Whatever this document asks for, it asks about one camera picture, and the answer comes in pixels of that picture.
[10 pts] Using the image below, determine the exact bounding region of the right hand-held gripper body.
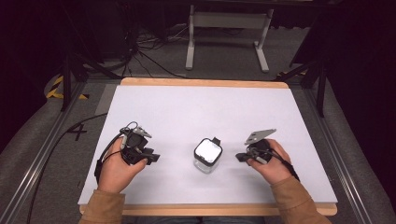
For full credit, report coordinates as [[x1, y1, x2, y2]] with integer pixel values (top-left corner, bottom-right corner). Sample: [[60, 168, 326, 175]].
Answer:
[[243, 128, 277, 165]]

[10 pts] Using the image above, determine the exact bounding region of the white table mat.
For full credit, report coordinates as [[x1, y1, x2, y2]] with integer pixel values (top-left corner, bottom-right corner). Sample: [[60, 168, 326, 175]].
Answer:
[[78, 85, 338, 205]]

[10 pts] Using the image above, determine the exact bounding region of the bundle of floor cables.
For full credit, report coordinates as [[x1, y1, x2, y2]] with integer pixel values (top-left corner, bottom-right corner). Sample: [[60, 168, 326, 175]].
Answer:
[[102, 18, 244, 79]]

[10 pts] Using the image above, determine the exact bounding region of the person's left hand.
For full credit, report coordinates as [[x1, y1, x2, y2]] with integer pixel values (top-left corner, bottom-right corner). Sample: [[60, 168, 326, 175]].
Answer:
[[97, 136, 149, 194]]

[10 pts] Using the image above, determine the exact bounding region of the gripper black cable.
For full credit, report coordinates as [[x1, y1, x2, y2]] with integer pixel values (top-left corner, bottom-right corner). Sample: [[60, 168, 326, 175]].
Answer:
[[248, 147, 301, 182], [26, 113, 139, 224]]

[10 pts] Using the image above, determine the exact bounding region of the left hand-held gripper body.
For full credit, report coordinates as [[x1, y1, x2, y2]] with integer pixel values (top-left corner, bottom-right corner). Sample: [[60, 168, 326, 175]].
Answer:
[[120, 125, 154, 166]]

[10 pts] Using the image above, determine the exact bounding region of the yellow black hazard tape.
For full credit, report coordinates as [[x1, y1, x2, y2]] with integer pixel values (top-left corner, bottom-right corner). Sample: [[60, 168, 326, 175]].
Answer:
[[46, 75, 90, 101]]

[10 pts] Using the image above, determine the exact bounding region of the person's right hand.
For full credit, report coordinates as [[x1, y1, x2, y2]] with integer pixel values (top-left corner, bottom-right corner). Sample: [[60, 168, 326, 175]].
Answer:
[[247, 138, 293, 186]]

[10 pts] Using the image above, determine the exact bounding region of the white metal table frame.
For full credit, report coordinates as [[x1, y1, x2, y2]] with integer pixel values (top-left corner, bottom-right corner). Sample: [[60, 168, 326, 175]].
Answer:
[[185, 4, 275, 74]]

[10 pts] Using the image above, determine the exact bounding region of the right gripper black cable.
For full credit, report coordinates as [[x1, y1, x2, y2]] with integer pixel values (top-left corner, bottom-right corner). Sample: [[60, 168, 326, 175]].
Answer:
[[248, 147, 301, 182]]

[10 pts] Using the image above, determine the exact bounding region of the black tripod stand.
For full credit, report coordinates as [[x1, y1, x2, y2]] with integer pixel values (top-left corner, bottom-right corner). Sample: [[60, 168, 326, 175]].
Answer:
[[274, 18, 331, 119], [60, 6, 122, 112]]

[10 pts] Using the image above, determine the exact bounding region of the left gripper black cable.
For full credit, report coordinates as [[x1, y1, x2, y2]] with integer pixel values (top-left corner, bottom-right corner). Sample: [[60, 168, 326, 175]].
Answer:
[[26, 113, 139, 224]]

